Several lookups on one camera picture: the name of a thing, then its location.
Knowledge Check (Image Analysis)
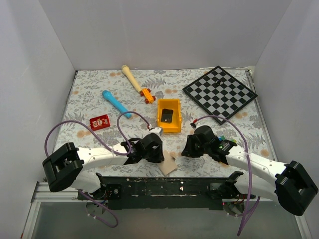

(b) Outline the red printed toy block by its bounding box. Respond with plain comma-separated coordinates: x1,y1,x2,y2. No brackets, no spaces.
89,115,110,131

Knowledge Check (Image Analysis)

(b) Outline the blue toy microphone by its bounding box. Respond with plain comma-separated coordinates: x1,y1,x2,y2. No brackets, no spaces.
102,90,132,119

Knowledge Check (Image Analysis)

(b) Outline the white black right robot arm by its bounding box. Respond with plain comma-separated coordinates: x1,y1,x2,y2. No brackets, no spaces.
182,125,319,216

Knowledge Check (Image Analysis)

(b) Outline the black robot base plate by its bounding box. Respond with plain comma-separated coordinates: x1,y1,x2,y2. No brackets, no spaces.
90,171,247,210

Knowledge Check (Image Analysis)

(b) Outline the floral patterned table mat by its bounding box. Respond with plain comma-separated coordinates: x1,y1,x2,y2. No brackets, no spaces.
54,69,274,177

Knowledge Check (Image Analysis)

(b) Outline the orange toy car chassis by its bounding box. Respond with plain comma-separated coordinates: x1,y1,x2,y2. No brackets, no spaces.
140,88,156,104

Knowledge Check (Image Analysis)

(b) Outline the cream toy microphone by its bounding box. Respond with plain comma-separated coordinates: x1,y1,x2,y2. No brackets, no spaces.
121,65,142,93

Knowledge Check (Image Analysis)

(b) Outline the colourful toy block cluster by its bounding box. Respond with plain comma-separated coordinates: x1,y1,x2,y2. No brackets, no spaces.
218,135,237,144

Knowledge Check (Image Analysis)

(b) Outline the aluminium frame rail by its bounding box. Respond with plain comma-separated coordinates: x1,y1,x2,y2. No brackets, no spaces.
20,182,87,239

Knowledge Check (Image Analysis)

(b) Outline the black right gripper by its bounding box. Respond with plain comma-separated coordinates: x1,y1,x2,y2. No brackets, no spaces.
181,134,210,158

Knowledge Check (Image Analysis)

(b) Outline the yellow plastic bin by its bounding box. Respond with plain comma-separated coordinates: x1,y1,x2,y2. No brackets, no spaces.
157,99,182,133

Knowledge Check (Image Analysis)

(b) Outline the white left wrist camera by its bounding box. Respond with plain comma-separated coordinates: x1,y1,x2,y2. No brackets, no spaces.
149,127,163,136

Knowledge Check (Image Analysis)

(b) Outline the black silver chessboard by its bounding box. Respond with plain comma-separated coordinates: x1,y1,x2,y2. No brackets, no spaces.
182,66,257,125

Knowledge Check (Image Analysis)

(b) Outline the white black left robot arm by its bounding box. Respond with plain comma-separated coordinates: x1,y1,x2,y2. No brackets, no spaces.
42,127,164,199

